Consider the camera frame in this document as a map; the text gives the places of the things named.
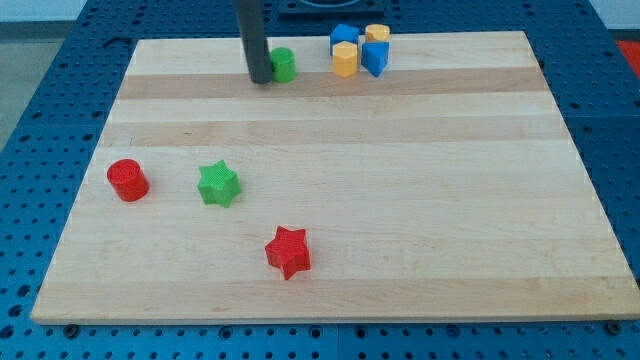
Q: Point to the dark grey robot arm rod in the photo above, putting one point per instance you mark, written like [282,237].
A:
[254,40]

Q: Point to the red star block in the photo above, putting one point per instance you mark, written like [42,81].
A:
[288,251]

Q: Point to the green star block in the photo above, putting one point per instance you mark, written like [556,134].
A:
[218,184]

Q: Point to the light wooden board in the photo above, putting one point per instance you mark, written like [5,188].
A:
[446,190]

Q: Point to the green cylinder block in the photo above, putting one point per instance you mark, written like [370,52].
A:
[283,65]

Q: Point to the yellow hexagon block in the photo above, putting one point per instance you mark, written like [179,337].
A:
[345,59]

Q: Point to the blue triangle block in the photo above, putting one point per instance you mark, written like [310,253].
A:
[374,57]

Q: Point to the blue cube block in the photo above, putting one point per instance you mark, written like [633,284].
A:
[343,33]

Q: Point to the yellow cylinder block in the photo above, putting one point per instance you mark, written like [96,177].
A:
[377,33]

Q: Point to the red cylinder block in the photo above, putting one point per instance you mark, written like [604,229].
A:
[128,180]

